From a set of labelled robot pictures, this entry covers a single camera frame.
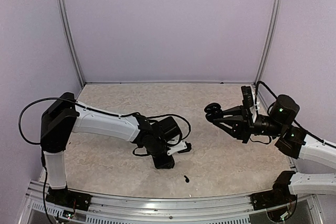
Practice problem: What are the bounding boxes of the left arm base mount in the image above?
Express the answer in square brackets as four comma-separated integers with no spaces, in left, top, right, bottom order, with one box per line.
[46,188,92,211]

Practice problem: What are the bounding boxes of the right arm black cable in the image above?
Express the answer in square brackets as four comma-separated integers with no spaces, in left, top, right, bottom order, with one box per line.
[256,81,336,146]

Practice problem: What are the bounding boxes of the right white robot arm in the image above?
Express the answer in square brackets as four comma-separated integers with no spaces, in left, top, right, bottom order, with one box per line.
[204,94,335,205]

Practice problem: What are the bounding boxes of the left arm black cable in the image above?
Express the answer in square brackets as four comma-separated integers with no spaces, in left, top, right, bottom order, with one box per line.
[18,97,192,224]

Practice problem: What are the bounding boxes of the right aluminium corner post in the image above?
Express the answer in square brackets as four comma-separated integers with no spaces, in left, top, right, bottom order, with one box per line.
[254,0,281,84]

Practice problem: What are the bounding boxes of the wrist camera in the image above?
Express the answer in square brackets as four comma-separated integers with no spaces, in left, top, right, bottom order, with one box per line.
[167,141,192,156]
[241,86,260,123]

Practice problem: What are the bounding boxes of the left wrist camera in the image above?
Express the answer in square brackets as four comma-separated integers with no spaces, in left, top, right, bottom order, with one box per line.
[167,141,192,156]

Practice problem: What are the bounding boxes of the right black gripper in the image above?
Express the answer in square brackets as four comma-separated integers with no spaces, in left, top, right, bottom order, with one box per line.
[214,104,285,143]

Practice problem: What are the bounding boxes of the black earbud lower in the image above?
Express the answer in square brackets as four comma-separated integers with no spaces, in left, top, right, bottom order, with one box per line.
[184,175,190,183]

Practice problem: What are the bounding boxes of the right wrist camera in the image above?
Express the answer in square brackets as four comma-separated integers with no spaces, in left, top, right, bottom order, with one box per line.
[241,86,260,123]

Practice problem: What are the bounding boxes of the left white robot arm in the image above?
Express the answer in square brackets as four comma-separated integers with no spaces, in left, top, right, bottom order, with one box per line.
[40,92,189,206]

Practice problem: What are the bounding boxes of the left aluminium corner post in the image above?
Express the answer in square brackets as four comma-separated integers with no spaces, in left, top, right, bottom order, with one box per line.
[57,0,86,88]

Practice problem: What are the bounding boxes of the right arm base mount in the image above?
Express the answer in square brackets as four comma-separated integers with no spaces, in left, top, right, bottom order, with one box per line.
[250,190,297,210]

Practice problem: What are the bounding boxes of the aluminium corner post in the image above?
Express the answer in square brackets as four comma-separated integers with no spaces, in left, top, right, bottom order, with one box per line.
[254,0,281,84]
[57,0,86,88]

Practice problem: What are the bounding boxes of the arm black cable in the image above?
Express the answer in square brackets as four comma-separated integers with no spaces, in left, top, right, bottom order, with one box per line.
[18,97,192,224]
[256,81,336,146]

